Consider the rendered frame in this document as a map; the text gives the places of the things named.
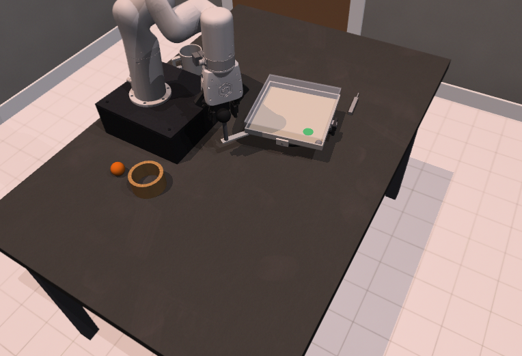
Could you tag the orange ball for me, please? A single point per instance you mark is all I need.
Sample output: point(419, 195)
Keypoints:
point(117, 168)

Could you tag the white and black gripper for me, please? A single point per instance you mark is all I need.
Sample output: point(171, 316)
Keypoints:
point(218, 87)

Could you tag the grey mug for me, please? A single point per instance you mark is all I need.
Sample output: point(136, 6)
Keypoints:
point(187, 62)

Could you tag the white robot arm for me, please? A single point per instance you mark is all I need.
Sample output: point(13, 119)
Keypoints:
point(134, 19)

